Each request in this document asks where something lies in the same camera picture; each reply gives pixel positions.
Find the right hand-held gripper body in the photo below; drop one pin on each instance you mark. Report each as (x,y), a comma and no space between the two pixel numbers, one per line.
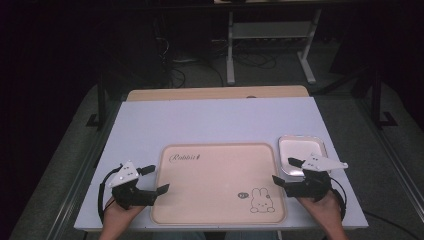
(311,188)

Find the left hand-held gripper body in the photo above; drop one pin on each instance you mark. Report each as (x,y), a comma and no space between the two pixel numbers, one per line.
(131,196)

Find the person's left hand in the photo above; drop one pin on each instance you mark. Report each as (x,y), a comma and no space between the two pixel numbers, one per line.
(118,215)

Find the person's right hand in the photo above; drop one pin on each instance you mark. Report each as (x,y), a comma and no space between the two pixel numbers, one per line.
(318,210)

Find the small square metal tray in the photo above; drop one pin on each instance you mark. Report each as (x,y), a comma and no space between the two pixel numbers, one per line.
(296,148)

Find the pink tray with rabbit print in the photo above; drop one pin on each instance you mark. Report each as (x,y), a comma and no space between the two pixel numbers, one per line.
(213,186)

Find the black metal stand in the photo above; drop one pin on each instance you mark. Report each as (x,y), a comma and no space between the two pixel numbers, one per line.
(376,103)
(101,106)

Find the wooden table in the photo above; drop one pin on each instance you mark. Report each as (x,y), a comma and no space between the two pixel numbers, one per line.
(216,93)

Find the metal frame rail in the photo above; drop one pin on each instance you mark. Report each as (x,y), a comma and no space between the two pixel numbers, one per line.
(396,156)
(80,175)

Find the white metal desk frame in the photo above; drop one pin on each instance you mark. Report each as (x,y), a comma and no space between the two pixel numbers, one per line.
(270,30)

